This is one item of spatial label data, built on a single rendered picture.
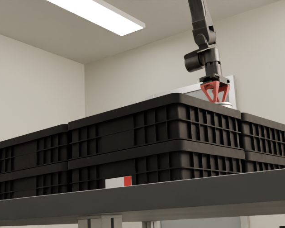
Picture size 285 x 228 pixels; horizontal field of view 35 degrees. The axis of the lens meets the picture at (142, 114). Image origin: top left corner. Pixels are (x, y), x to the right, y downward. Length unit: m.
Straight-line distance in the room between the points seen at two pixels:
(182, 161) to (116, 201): 0.32
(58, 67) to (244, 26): 2.35
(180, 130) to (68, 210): 0.35
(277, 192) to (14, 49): 4.94
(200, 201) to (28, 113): 4.73
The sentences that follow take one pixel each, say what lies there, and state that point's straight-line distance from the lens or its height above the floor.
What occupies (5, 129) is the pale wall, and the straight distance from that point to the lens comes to 5.09.
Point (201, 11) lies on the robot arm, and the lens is 1.61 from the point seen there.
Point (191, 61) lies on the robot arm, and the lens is 1.64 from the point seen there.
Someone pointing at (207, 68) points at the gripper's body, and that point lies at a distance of 1.60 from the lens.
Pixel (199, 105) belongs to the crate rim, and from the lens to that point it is 1.10.
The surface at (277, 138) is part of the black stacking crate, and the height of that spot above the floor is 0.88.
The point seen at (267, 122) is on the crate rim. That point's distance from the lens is 1.40.
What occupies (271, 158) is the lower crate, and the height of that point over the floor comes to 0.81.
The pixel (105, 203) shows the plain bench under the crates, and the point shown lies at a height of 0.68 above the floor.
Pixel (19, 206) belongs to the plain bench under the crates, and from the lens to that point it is 0.92.
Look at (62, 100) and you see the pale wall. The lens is 5.73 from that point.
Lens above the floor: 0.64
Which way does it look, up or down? 14 degrees up
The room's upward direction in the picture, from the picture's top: 3 degrees counter-clockwise
